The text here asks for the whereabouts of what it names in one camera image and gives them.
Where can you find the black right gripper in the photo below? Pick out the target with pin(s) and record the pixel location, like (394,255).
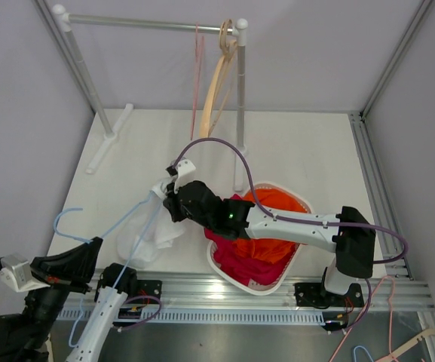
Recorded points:
(172,204)

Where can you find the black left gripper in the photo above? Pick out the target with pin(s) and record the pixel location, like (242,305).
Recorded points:
(77,263)

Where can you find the white t shirt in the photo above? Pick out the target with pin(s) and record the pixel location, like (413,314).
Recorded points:
(148,230)

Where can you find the magenta t shirt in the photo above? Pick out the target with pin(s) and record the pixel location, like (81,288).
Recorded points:
(259,260)

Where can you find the pink thin hanger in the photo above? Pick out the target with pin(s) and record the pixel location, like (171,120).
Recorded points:
(199,49)

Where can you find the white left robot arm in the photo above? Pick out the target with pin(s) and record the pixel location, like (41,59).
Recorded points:
(18,343)

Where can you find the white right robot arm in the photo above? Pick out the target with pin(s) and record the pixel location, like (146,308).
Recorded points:
(347,234)

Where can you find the pink hanger on floor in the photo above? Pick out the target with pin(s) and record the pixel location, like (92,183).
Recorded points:
(372,332)

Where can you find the blue hanger on floor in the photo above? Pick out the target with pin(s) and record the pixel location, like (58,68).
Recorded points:
(361,351)

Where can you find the white perforated basket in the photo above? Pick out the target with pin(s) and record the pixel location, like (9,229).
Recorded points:
(253,287)

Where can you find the silver clothes rack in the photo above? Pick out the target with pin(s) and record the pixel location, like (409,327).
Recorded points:
(230,69)

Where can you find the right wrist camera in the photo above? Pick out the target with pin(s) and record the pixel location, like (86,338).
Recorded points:
(181,173)

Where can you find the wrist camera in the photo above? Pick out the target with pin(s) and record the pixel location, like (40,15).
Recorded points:
(181,173)
(16,273)

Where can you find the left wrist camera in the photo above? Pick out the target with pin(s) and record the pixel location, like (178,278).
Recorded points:
(16,273)

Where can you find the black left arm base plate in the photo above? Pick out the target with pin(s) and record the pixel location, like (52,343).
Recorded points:
(149,289)

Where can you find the white slotted cable duct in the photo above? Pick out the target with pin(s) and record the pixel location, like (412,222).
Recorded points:
(214,316)

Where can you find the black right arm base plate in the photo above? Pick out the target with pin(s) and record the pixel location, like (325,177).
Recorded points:
(314,295)

